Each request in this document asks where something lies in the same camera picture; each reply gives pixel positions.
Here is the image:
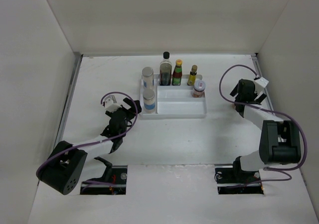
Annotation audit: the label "spice jar silver lid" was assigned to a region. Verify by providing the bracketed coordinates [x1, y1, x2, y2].
[143, 89, 156, 113]
[142, 67, 154, 89]

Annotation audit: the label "small jar red label front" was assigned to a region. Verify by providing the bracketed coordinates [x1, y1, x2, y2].
[192, 80, 206, 98]

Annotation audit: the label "tall dark soy sauce bottle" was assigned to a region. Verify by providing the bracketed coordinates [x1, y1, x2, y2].
[159, 51, 172, 86]

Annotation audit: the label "red chili sauce bottle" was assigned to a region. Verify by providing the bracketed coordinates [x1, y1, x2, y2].
[171, 59, 182, 86]

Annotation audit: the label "small yellow label bottle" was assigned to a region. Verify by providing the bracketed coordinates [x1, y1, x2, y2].
[187, 65, 198, 86]

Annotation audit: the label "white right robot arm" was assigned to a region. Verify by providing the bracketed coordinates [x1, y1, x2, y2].
[230, 79, 301, 183]

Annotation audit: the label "white divided organizer tray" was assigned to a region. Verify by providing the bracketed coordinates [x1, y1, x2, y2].
[140, 74, 207, 120]

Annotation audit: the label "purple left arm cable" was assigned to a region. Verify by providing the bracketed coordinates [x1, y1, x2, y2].
[36, 92, 138, 185]

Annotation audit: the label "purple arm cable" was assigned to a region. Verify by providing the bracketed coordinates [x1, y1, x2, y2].
[36, 92, 138, 185]
[219, 64, 308, 189]

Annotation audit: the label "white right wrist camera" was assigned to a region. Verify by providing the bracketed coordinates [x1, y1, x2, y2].
[253, 77, 269, 94]

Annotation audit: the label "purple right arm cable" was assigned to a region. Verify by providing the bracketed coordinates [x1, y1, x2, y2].
[219, 64, 308, 189]

